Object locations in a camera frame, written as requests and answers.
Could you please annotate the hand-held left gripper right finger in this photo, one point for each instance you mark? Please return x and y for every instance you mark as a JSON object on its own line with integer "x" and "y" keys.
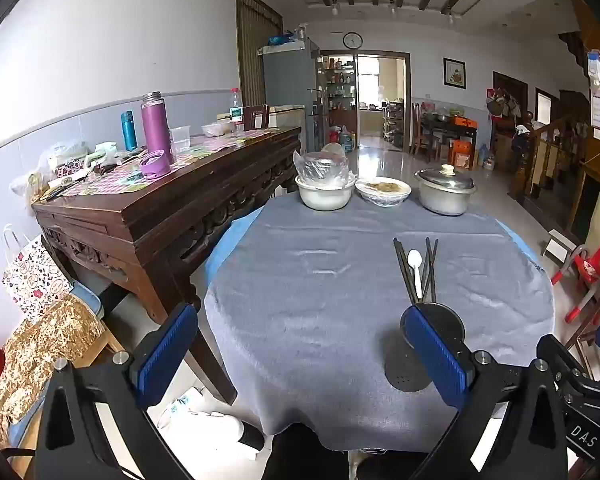
{"x": 435, "y": 355}

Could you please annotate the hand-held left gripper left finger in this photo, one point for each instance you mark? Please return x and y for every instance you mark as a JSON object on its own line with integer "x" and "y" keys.
{"x": 167, "y": 345}

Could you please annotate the black utensil holder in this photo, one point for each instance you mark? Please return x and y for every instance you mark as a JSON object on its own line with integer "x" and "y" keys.
{"x": 405, "y": 370}

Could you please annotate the dark chopstick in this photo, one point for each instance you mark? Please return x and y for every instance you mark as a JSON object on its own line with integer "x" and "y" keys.
{"x": 400, "y": 267}
{"x": 434, "y": 260}
{"x": 405, "y": 260}
{"x": 426, "y": 265}

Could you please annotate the white spoon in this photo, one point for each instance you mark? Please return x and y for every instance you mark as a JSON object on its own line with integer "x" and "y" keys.
{"x": 414, "y": 260}

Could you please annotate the plastic packet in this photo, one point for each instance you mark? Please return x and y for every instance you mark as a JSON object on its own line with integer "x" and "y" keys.
{"x": 175, "y": 410}

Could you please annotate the red plastic chair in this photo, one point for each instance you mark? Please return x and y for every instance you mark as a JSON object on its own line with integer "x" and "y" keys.
{"x": 587, "y": 265}

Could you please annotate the light blue stool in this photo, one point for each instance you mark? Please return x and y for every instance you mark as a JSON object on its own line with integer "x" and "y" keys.
{"x": 87, "y": 300}

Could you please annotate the white slipper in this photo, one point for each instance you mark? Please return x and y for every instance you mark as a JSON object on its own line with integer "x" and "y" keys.
{"x": 225, "y": 430}

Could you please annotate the small white stool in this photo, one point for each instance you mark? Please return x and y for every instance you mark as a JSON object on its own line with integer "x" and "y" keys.
{"x": 560, "y": 247}

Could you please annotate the gold cloth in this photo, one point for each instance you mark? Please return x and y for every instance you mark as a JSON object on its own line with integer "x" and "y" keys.
{"x": 45, "y": 345}

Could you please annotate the grey tablecloth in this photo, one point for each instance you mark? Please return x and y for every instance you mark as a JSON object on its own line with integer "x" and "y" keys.
{"x": 320, "y": 300}

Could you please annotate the carved wooden side table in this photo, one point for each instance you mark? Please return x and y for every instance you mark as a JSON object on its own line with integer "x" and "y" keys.
{"x": 180, "y": 210}

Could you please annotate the printed gift bag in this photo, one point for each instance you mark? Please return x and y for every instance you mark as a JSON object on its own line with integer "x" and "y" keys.
{"x": 35, "y": 275}

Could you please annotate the metal pot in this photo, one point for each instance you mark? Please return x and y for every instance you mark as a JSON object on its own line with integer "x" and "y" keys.
{"x": 445, "y": 202}

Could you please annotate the person's leg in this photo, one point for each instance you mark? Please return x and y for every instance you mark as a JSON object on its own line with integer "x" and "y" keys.
{"x": 305, "y": 455}

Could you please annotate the wrapped plate of food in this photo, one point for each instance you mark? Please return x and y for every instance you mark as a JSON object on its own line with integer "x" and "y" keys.
{"x": 382, "y": 195}

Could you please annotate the purple thermos cap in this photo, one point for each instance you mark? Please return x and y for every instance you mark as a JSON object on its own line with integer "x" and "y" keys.
{"x": 155, "y": 165}

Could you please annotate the wooden stair railing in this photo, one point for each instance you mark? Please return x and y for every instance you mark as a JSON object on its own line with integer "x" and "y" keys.
{"x": 540, "y": 160}

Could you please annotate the patterned table mat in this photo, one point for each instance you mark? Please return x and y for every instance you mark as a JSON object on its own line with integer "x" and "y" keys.
{"x": 205, "y": 147}

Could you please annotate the orange carton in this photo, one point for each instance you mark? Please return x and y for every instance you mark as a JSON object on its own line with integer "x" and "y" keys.
{"x": 462, "y": 155}

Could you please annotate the green and white packet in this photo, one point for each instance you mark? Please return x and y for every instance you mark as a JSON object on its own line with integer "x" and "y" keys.
{"x": 100, "y": 152}

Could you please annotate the clear water jug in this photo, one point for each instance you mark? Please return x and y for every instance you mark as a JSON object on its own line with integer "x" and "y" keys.
{"x": 487, "y": 157}

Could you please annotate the clear plastic cup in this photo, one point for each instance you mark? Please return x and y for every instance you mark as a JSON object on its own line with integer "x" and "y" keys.
{"x": 180, "y": 140}

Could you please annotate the purple thermos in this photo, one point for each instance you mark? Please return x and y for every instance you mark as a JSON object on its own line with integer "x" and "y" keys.
{"x": 156, "y": 130}

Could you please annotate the teal bottle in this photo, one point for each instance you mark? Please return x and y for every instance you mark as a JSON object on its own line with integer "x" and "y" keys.
{"x": 129, "y": 132}

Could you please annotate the white plastic bag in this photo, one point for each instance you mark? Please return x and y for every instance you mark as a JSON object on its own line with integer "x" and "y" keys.
{"x": 65, "y": 152}

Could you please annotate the clear plastic bag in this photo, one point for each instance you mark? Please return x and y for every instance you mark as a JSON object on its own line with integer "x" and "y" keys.
{"x": 320, "y": 167}

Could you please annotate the dark wooden table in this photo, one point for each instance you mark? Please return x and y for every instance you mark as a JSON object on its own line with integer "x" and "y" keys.
{"x": 445, "y": 127}

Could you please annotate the blue water jug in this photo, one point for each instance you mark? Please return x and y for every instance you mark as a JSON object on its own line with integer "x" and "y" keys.
{"x": 346, "y": 140}

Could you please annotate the flat orange box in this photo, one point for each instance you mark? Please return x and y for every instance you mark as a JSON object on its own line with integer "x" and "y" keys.
{"x": 465, "y": 123}

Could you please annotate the wooden chair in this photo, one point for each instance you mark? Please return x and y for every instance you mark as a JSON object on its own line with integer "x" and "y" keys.
{"x": 247, "y": 117}

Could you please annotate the plastic water bottle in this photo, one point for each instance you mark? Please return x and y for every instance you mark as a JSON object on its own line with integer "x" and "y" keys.
{"x": 236, "y": 110}

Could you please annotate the white chest freezer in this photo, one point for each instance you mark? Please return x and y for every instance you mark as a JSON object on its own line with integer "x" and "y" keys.
{"x": 287, "y": 117}

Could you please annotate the hanging bags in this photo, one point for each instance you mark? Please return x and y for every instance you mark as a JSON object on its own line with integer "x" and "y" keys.
{"x": 502, "y": 102}

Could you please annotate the framed picture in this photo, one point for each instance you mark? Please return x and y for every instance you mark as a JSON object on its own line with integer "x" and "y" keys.
{"x": 454, "y": 73}

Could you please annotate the glass cabinet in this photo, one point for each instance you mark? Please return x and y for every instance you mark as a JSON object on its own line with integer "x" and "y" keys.
{"x": 340, "y": 82}

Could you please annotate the grey refrigerator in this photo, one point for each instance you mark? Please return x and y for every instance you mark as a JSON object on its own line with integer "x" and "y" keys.
{"x": 287, "y": 80}

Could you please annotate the brown door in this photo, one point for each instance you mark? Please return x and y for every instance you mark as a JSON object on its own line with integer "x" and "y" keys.
{"x": 252, "y": 50}

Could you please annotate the blue bag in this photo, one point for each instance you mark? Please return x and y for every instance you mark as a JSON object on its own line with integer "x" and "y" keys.
{"x": 280, "y": 40}

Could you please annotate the clear bottle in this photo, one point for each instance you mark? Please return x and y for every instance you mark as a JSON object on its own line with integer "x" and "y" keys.
{"x": 301, "y": 32}

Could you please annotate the wall clock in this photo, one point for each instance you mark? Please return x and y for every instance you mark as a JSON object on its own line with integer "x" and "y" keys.
{"x": 352, "y": 40}

